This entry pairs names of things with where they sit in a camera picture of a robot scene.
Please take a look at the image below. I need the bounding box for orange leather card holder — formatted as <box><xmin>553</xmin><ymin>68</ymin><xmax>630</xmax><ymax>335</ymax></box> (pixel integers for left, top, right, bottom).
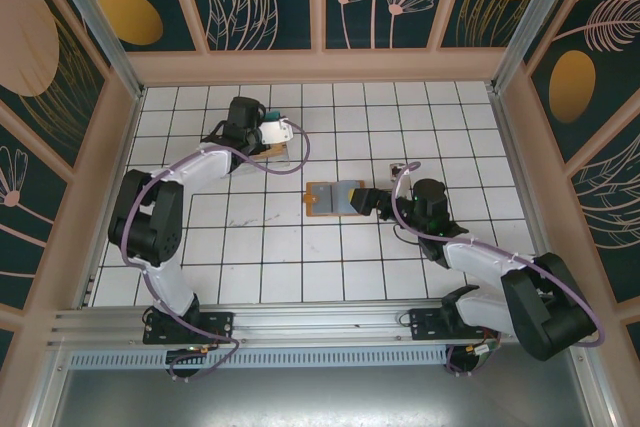
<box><xmin>303</xmin><ymin>179</ymin><xmax>365</xmax><ymax>219</ymax></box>

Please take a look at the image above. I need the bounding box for grey credit card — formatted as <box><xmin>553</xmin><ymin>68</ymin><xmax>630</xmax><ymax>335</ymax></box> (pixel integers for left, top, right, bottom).
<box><xmin>314</xmin><ymin>184</ymin><xmax>335</xmax><ymax>214</ymax></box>

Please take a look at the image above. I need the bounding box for clear acrylic organizer tray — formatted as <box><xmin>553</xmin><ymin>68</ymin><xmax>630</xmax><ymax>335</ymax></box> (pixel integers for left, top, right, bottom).
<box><xmin>207</xmin><ymin>122</ymin><xmax>292</xmax><ymax>179</ymax></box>

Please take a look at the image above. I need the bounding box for grey metal sheet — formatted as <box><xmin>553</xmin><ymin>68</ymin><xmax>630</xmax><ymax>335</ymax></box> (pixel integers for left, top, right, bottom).
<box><xmin>49</xmin><ymin>366</ymin><xmax>597</xmax><ymax>427</ymax></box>

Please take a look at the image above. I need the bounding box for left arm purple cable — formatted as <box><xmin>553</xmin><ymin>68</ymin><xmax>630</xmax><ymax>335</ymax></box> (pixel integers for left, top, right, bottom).
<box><xmin>119</xmin><ymin>125</ymin><xmax>315</xmax><ymax>382</ymax></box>

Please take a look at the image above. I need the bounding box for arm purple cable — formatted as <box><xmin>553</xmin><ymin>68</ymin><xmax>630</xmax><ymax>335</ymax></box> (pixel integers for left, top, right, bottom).
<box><xmin>391</xmin><ymin>161</ymin><xmax>609</xmax><ymax>379</ymax></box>
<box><xmin>119</xmin><ymin>125</ymin><xmax>315</xmax><ymax>382</ymax></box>

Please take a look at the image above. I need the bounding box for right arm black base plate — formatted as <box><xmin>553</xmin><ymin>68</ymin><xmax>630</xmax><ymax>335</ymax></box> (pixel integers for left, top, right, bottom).
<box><xmin>408</xmin><ymin>307</ymin><xmax>501</xmax><ymax>343</ymax></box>

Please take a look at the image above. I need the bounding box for aluminium mounting rail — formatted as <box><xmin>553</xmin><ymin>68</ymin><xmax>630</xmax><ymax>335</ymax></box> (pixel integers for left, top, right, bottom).
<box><xmin>47</xmin><ymin>301</ymin><xmax>594</xmax><ymax>348</ymax></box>

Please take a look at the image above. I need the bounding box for slotted grey cable duct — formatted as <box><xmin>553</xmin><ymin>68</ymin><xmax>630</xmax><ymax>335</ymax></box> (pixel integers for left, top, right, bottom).
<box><xmin>67</xmin><ymin>346</ymin><xmax>449</xmax><ymax>369</ymax></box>

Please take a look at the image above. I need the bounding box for aluminium frame post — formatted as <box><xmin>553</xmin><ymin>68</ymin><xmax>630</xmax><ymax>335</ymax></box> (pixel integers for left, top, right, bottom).
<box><xmin>39</xmin><ymin>0</ymin><xmax>147</xmax><ymax>99</ymax></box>
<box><xmin>488</xmin><ymin>0</ymin><xmax>595</xmax><ymax>94</ymax></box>

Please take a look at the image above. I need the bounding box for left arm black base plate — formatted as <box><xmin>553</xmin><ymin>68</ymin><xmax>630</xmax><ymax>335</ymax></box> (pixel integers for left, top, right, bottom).
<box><xmin>143</xmin><ymin>311</ymin><xmax>235</xmax><ymax>346</ymax></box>

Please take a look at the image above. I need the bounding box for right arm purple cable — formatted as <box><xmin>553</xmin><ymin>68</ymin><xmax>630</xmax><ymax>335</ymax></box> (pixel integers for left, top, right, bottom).
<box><xmin>391</xmin><ymin>161</ymin><xmax>609</xmax><ymax>379</ymax></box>

